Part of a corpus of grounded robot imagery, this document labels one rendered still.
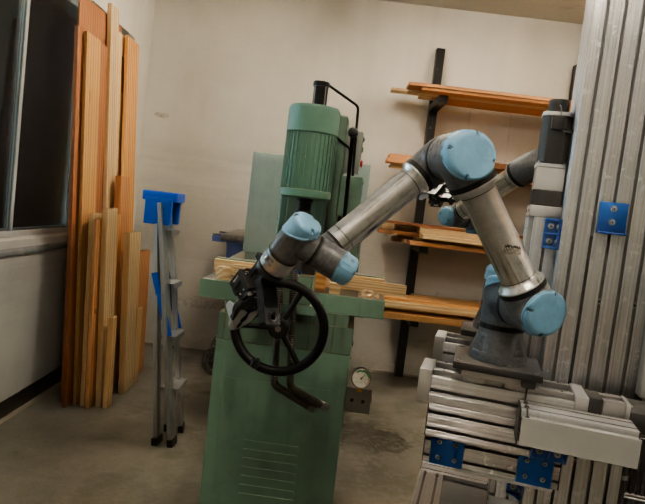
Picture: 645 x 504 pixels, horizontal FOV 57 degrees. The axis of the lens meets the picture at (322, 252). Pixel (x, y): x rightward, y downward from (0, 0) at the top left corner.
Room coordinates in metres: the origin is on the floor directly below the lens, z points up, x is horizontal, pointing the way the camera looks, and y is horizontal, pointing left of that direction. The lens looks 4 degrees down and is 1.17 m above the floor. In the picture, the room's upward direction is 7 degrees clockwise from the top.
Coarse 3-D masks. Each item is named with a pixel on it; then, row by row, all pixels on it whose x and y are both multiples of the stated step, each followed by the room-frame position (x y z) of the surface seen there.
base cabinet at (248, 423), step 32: (224, 352) 1.91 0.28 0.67; (256, 352) 1.90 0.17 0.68; (224, 384) 1.90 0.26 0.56; (256, 384) 1.90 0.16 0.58; (320, 384) 1.89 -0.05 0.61; (224, 416) 1.90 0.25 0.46; (256, 416) 1.90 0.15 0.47; (288, 416) 1.89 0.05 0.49; (320, 416) 1.89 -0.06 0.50; (224, 448) 1.90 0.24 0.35; (256, 448) 1.90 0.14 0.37; (288, 448) 1.89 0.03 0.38; (320, 448) 1.89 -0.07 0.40; (224, 480) 1.90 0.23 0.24; (256, 480) 1.89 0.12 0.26; (288, 480) 1.89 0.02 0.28; (320, 480) 1.89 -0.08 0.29
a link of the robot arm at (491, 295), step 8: (488, 280) 1.59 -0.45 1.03; (496, 280) 1.56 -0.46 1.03; (488, 288) 1.58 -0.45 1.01; (496, 288) 1.56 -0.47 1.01; (488, 296) 1.58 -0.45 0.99; (496, 296) 1.54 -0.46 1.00; (488, 304) 1.57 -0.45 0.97; (496, 304) 1.53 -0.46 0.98; (488, 312) 1.57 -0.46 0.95; (496, 312) 1.54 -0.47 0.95; (480, 320) 1.61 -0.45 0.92; (488, 320) 1.57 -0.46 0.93; (496, 320) 1.55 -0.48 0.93
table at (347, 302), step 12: (204, 288) 1.91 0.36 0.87; (216, 288) 1.91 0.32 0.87; (228, 288) 1.91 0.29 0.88; (324, 300) 1.89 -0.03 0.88; (336, 300) 1.89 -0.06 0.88; (348, 300) 1.89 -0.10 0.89; (360, 300) 1.88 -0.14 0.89; (372, 300) 1.88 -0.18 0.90; (384, 300) 1.90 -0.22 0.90; (300, 312) 1.80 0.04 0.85; (312, 312) 1.80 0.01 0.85; (336, 312) 1.89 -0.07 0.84; (348, 312) 1.89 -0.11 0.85; (360, 312) 1.88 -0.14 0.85; (372, 312) 1.88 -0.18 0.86
